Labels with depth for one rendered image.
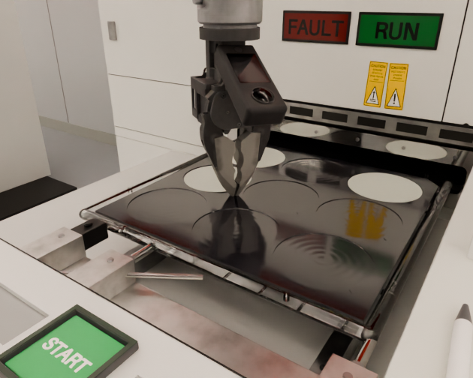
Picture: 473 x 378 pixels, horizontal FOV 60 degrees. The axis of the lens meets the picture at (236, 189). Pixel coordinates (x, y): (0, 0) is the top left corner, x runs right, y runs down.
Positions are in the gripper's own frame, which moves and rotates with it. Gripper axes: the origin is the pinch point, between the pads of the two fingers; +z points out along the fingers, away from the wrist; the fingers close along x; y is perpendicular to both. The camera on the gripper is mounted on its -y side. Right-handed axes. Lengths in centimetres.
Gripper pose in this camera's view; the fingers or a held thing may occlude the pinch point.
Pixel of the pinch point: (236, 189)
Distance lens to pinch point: 54.3
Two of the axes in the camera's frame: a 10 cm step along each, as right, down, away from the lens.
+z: 0.0, 9.0, 4.3
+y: -3.9, -3.9, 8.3
